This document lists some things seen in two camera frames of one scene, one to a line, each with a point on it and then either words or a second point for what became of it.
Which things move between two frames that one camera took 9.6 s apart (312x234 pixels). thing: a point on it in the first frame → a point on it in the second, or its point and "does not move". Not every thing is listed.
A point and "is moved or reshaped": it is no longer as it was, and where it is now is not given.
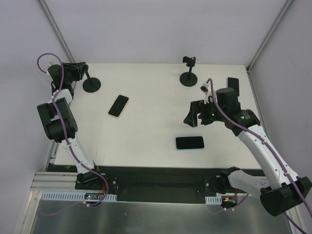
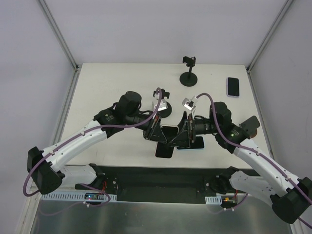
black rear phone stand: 188,79 does not move
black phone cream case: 118,106 is moved or reshaped
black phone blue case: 183,143 does not move
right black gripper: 201,115 → 190,129
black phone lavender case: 233,82 does not move
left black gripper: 73,70 → 151,128
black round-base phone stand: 90,85 → 165,113
